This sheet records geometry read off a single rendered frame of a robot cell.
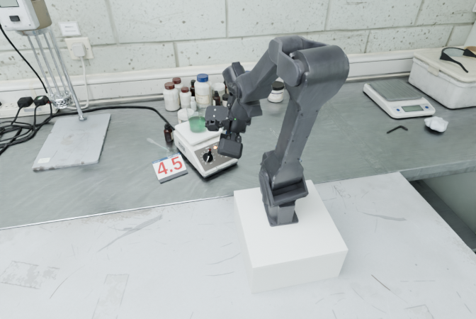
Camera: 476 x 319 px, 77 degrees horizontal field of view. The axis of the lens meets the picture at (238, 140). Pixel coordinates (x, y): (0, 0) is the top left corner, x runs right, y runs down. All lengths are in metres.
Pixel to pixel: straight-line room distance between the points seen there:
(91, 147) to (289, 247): 0.75
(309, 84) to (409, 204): 0.63
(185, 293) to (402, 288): 0.46
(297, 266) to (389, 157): 0.58
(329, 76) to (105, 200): 0.71
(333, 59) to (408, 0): 1.24
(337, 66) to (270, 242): 0.38
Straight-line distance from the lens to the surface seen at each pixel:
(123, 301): 0.74
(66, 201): 0.97
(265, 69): 0.54
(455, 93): 1.49
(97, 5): 1.32
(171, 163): 0.95
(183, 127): 0.98
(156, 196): 0.89
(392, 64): 1.68
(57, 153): 1.15
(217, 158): 0.92
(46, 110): 1.42
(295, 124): 0.48
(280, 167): 0.56
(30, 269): 0.87
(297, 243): 0.65
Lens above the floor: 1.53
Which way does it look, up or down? 37 degrees down
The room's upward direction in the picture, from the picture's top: straight up
